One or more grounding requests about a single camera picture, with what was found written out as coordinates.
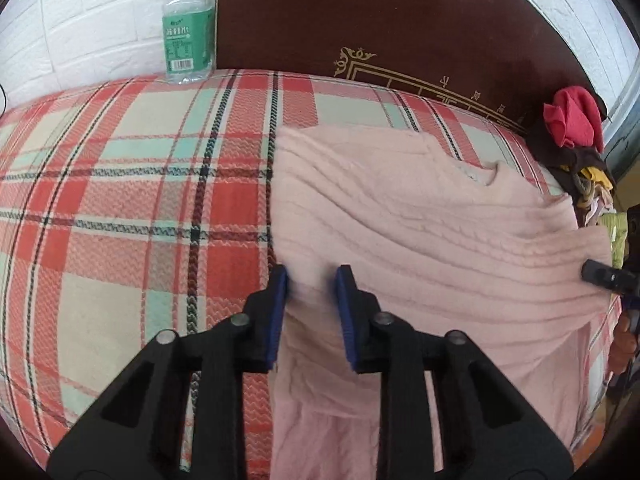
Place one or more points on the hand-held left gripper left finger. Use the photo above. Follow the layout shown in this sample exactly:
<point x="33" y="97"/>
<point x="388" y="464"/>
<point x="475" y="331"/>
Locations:
<point x="276" y="310"/>

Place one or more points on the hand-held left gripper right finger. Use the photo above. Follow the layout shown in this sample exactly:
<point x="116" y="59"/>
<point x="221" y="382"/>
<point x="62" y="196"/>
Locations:
<point x="345" y="310"/>

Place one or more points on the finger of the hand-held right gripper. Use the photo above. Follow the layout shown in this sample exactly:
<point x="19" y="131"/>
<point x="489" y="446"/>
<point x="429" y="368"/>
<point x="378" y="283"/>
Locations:
<point x="607" y="277"/>

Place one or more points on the pink knit sweater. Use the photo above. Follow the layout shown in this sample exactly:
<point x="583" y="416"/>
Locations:
<point x="400" y="220"/>

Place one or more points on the pile of dark clothes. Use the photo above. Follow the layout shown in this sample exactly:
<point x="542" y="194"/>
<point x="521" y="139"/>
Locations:
<point x="585" y="170"/>

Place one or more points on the light green cloth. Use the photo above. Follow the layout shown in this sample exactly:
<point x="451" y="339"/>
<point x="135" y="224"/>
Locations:
<point x="616" y="237"/>

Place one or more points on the red cloth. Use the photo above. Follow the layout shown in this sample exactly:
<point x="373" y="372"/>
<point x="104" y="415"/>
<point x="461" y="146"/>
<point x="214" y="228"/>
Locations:
<point x="572" y="115"/>

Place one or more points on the plaid bed sheet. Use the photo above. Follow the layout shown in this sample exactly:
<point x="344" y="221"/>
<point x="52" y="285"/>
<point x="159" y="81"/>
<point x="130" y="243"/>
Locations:
<point x="125" y="200"/>

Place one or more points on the dark wooden headboard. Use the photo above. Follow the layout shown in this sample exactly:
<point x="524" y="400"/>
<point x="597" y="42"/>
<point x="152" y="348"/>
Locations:
<point x="380" y="25"/>

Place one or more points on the clear water bottle green label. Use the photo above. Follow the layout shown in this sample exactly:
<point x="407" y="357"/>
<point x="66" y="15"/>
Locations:
<point x="187" y="22"/>

